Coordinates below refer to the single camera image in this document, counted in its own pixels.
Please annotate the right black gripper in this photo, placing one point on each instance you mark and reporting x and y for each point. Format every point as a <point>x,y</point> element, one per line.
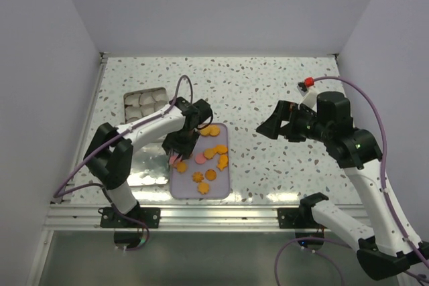
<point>272,126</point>

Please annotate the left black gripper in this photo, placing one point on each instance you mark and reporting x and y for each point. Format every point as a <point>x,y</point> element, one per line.
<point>186,149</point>

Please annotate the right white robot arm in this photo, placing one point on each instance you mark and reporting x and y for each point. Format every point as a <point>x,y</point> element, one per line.
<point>387,247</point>

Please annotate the round orange cookie top left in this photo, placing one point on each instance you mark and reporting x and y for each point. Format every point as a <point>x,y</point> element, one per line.
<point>205,131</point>

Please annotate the pink sandwich cookie centre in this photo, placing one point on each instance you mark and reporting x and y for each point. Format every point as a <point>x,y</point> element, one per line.
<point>200,158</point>

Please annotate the orange leaf cookie left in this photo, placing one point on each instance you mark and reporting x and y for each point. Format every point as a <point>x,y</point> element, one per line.
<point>181,167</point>

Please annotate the orange leaf cookie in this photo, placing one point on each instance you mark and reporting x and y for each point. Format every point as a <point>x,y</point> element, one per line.
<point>203,188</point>
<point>181,167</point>

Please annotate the round orange cookie centre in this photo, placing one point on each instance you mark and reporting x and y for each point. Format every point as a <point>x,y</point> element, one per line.
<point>209,153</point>

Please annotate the orange shell cookie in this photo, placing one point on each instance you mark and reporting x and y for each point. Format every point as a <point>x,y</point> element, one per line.
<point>221,149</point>

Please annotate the orange rosette cookie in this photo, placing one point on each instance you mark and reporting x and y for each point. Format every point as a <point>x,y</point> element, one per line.
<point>197,177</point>

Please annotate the lavender plastic tray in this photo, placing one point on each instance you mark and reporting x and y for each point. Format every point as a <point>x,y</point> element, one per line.
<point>181,184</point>

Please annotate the orange chip cookie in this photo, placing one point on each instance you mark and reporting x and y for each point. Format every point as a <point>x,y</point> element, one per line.
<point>210,174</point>

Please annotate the orange fish cookie right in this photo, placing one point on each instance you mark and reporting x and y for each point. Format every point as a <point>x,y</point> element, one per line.
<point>223,162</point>

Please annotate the orange leaf cookie bottom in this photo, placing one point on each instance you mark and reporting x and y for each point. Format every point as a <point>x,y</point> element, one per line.
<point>203,188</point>

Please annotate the cookie tin with liners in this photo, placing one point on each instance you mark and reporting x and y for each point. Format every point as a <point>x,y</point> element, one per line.
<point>141,103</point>

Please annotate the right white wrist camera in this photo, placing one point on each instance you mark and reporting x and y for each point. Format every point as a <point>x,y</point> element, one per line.
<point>308,91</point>

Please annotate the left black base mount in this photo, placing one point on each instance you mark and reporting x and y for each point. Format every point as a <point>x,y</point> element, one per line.
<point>110,219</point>

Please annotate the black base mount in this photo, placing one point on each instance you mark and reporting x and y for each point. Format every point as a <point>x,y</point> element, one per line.
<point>300,217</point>
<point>110,219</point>

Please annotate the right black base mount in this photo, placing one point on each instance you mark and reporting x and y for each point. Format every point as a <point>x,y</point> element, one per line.
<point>300,217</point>

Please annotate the aluminium front rail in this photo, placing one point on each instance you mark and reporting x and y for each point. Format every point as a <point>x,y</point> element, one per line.
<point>187,218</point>

